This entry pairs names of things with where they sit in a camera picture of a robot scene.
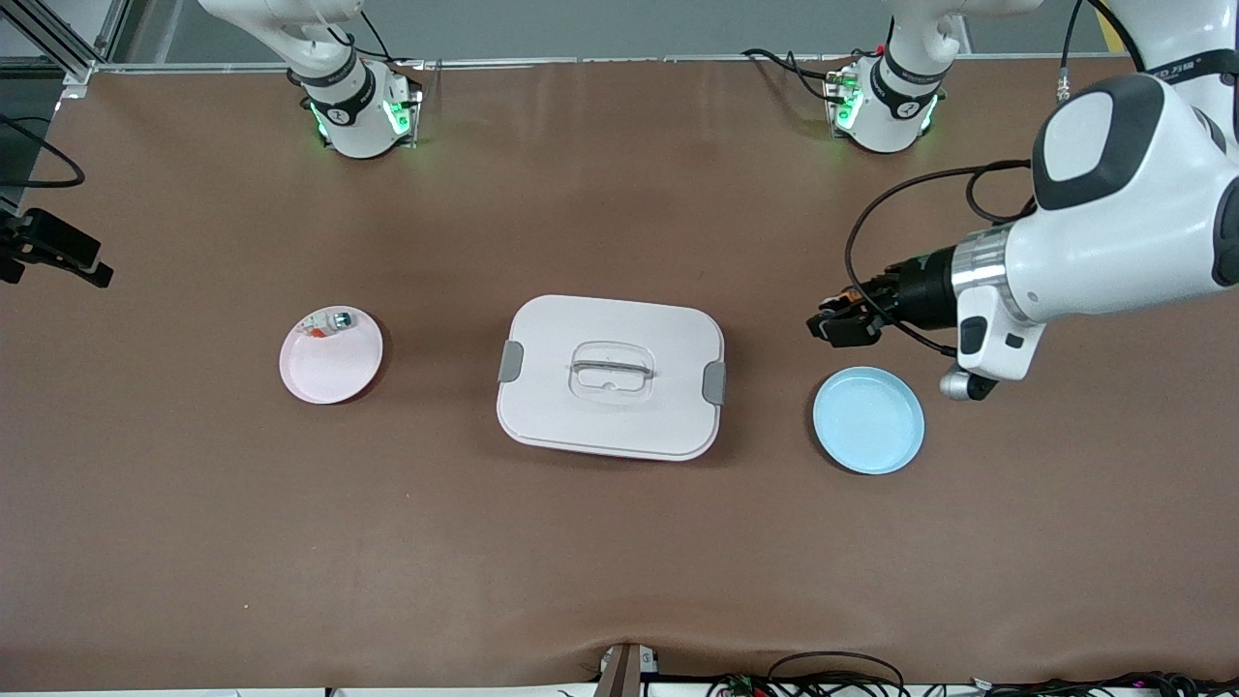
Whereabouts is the tangled cable bundle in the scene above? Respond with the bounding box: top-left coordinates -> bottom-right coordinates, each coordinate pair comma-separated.
707,671 -> 1239,697

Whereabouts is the brown table cover sheet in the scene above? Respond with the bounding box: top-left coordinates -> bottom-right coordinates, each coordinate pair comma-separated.
0,56 -> 1239,693

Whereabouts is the black arm base cable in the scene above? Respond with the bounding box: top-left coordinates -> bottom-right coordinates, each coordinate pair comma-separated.
740,46 -> 845,104
358,8 -> 427,75

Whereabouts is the black looped cable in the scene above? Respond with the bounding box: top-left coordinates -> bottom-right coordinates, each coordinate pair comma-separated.
767,651 -> 908,697

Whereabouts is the metal mount post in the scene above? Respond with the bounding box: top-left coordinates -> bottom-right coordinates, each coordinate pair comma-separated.
592,643 -> 661,697

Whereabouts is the white lidded storage box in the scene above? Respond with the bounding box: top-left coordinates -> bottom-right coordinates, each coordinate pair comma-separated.
496,294 -> 727,463

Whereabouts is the round light blue plate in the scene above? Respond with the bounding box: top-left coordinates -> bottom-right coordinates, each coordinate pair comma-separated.
812,365 -> 926,476

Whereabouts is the black left arm base cable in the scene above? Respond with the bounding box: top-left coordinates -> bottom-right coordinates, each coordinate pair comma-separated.
740,46 -> 845,104

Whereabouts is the white switch with green button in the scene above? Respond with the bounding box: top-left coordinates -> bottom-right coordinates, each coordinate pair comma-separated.
299,309 -> 357,339

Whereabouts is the aluminium frame profile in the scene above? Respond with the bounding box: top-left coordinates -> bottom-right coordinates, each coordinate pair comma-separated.
0,0 -> 132,86

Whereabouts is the black right arm base cable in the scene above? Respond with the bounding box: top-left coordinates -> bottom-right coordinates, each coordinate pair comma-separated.
358,8 -> 427,75

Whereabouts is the round pink plate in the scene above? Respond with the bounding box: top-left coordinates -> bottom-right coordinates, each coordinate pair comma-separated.
279,306 -> 385,406

